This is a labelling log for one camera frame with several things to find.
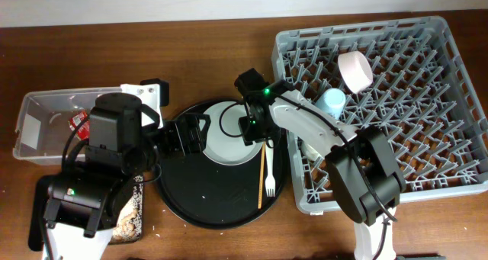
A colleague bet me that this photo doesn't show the black rectangular tray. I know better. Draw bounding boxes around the black rectangular tray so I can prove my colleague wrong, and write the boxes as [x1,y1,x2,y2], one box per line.
[27,175,143,252]

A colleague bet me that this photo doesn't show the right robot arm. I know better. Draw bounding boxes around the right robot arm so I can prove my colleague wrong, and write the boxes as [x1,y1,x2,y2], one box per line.
[234,75,406,259]

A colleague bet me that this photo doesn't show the grey dishwasher rack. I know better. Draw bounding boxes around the grey dishwasher rack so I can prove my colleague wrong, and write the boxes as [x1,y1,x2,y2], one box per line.
[271,16,487,203]

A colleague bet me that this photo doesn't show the cream paper cup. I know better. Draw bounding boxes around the cream paper cup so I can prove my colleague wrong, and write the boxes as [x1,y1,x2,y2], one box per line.
[300,141,323,162]

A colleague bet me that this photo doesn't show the wooden chopstick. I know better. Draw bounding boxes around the wooden chopstick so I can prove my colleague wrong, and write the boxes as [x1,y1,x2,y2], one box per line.
[258,143,265,210]

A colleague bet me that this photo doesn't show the clear plastic bin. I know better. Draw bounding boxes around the clear plastic bin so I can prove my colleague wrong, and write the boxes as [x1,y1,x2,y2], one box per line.
[12,87,121,165]

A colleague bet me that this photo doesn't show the pink bowl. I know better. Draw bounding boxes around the pink bowl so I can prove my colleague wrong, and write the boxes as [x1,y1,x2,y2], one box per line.
[338,51,373,94]

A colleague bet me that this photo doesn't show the white plastic fork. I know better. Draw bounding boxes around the white plastic fork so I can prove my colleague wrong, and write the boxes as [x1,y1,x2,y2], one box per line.
[265,140,276,197]

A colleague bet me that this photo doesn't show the light blue cup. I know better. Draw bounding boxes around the light blue cup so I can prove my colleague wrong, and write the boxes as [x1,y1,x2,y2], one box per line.
[315,88,346,120]

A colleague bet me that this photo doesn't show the grey round plate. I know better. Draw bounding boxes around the grey round plate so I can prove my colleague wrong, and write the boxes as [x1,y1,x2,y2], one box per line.
[204,101,262,165]

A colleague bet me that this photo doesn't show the food scraps with rice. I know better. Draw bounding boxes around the food scraps with rice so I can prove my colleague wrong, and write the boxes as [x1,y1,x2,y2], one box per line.
[109,175,143,245]

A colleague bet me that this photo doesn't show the round black serving tray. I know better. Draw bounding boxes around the round black serving tray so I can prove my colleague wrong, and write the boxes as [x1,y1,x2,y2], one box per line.
[157,98,289,230]

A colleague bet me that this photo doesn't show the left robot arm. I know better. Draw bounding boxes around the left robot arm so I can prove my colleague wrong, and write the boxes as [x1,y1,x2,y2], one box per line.
[39,92,211,259]

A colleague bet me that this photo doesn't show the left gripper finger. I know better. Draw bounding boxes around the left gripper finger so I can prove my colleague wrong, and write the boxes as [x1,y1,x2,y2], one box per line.
[185,113,211,133]
[182,130,207,155]

